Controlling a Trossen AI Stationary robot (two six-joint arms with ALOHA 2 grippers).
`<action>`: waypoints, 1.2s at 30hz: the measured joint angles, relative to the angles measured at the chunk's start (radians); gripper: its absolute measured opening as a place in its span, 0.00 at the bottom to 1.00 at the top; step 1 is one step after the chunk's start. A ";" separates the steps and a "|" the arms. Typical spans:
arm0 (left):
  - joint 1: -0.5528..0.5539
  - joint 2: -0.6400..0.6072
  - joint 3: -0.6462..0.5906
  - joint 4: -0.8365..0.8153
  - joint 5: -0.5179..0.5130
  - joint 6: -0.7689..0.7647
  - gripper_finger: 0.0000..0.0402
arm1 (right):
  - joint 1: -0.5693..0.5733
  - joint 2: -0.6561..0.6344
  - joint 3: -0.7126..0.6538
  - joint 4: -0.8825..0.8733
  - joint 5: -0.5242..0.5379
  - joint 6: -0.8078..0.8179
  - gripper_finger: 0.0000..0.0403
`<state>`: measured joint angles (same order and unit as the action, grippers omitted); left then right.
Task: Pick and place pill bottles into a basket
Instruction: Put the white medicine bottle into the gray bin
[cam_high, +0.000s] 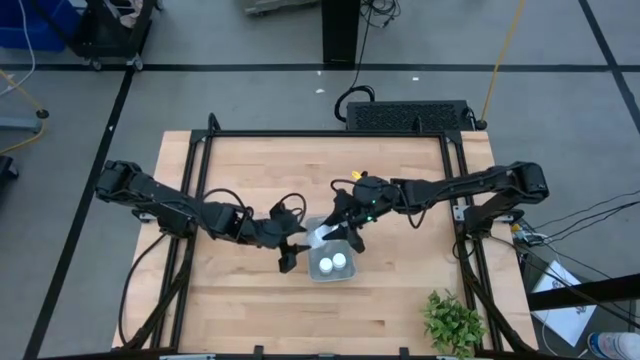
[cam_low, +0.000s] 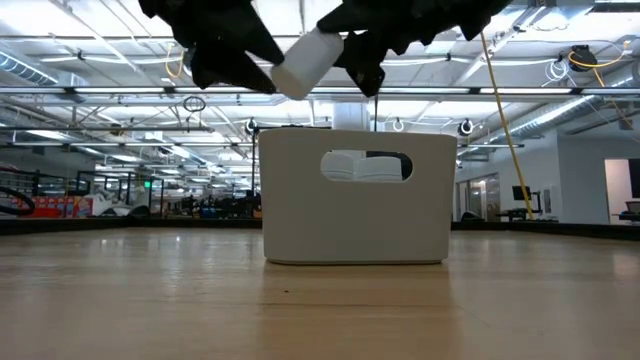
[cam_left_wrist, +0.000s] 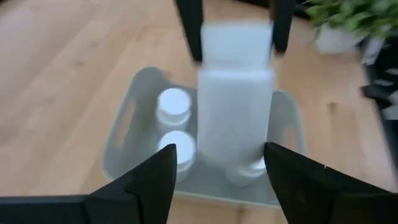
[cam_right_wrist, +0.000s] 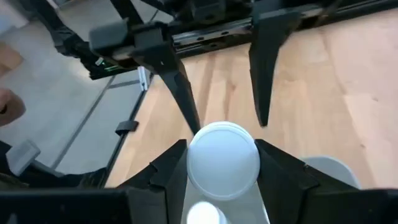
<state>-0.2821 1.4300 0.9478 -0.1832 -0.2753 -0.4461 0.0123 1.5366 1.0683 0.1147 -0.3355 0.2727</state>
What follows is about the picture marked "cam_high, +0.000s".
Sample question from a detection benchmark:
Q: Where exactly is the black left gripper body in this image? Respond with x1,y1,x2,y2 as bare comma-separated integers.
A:
247,202,308,250

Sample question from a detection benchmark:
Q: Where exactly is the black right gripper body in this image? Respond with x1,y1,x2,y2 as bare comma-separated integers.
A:
343,174,400,227

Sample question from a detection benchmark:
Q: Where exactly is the white plastic basket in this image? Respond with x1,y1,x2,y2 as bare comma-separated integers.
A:
305,215,359,284

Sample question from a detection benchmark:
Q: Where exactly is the black computer case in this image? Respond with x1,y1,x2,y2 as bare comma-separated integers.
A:
345,99,474,133

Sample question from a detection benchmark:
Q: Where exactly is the green potted plant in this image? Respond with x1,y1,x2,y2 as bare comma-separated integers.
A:
421,288,489,360

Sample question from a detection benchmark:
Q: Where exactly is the power strip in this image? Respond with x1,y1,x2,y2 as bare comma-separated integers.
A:
511,221,547,247

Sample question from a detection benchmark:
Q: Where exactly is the white paper sheet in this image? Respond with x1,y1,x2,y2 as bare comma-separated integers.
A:
529,258,599,349

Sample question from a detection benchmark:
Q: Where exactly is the black bar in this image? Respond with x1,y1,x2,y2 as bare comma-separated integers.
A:
526,272,640,312

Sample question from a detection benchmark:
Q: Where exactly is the black wheeled cart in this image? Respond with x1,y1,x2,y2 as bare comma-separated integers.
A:
68,0,164,72

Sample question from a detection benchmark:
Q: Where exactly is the blue bin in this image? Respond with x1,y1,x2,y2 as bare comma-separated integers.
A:
0,0,82,54

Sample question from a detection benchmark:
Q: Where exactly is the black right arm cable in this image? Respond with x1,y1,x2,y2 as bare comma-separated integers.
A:
398,169,501,231

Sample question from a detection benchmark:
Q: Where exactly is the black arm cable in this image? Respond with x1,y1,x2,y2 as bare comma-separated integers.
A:
398,169,501,231
201,187,308,236

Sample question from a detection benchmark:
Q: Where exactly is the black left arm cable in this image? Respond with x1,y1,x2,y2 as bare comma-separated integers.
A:
201,187,308,236

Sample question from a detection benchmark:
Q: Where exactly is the black table frame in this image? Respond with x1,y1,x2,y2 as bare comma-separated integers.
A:
115,112,540,360

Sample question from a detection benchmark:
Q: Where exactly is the black floor cable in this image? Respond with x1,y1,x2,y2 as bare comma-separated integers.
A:
333,0,402,124

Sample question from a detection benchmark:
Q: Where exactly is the black post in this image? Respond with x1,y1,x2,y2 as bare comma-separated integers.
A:
321,0,362,67

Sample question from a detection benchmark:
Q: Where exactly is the yellow hanging cable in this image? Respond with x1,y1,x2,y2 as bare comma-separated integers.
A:
474,0,527,131

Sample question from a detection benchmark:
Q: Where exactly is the yellow floor cable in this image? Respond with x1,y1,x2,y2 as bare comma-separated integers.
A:
0,68,50,157

